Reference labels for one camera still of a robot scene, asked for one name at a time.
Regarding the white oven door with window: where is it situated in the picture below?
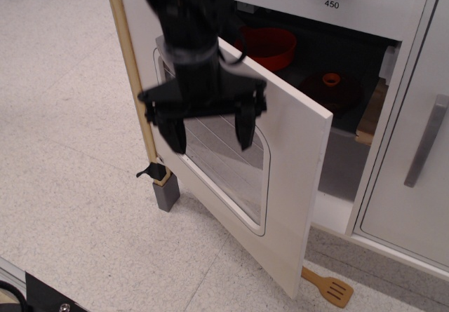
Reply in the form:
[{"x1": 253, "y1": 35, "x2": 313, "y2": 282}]
[{"x1": 124, "y1": 0, "x2": 334, "y2": 299}]

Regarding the grey oven tray shelf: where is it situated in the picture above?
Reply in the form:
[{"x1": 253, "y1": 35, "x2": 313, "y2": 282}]
[{"x1": 237, "y1": 8, "x2": 391, "y2": 134}]

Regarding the orange toy saucepan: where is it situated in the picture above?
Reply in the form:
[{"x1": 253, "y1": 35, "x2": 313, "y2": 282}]
[{"x1": 234, "y1": 27, "x2": 297, "y2": 72}]

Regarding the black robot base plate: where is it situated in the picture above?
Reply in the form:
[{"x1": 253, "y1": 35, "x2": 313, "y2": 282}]
[{"x1": 25, "y1": 273, "x2": 88, "y2": 312}]

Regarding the white toy kitchen cabinet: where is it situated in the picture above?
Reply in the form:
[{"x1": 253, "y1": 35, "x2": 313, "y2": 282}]
[{"x1": 110, "y1": 0, "x2": 448, "y2": 278}]

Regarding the wooden slotted spatula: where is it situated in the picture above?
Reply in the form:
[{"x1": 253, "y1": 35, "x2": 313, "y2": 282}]
[{"x1": 301, "y1": 266, "x2": 354, "y2": 308}]

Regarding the brown pot lid orange knob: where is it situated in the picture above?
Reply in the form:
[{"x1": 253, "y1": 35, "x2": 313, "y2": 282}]
[{"x1": 298, "y1": 72, "x2": 363, "y2": 115}]

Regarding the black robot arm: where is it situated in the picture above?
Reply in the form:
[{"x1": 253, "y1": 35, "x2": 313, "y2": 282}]
[{"x1": 138, "y1": 0, "x2": 267, "y2": 154}]

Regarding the silver cabinet door handle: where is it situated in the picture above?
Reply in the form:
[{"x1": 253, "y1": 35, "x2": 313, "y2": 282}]
[{"x1": 404, "y1": 94, "x2": 448, "y2": 188}]

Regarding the white right cabinet door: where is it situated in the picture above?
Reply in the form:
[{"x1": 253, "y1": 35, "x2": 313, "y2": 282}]
[{"x1": 354, "y1": 0, "x2": 448, "y2": 276}]

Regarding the grey oven door handle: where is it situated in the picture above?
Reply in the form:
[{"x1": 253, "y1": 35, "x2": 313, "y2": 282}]
[{"x1": 156, "y1": 35, "x2": 166, "y2": 57}]

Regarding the black base cable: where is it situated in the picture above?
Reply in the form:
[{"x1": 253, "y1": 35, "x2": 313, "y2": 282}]
[{"x1": 0, "y1": 280, "x2": 31, "y2": 312}]

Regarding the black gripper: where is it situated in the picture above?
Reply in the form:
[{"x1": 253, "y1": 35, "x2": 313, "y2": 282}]
[{"x1": 138, "y1": 51, "x2": 267, "y2": 154}]

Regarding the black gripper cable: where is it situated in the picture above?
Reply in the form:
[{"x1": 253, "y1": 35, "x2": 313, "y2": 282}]
[{"x1": 219, "y1": 33, "x2": 248, "y2": 67}]

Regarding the grey cabinet leg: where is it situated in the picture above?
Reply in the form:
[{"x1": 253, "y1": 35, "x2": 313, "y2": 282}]
[{"x1": 153, "y1": 174, "x2": 180, "y2": 212}]

